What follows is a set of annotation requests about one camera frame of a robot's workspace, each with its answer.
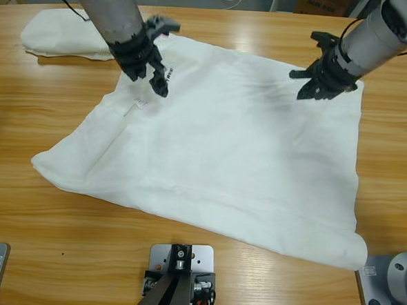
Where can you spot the folded white cloth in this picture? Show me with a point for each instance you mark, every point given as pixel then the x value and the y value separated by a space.
pixel 58 36

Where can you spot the cardboard box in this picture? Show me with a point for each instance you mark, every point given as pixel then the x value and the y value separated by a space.
pixel 319 4

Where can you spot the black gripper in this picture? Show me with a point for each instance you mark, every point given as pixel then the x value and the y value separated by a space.
pixel 336 76
pixel 133 53

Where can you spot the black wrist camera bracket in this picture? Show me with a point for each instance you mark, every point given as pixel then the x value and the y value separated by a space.
pixel 163 24
pixel 322 37

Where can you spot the white t-shirt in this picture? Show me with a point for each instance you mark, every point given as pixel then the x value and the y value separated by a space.
pixel 224 153

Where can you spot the white camera stand mount block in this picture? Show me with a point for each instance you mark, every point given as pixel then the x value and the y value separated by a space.
pixel 202 259

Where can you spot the white furniture leg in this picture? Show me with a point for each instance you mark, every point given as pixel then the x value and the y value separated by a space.
pixel 274 1

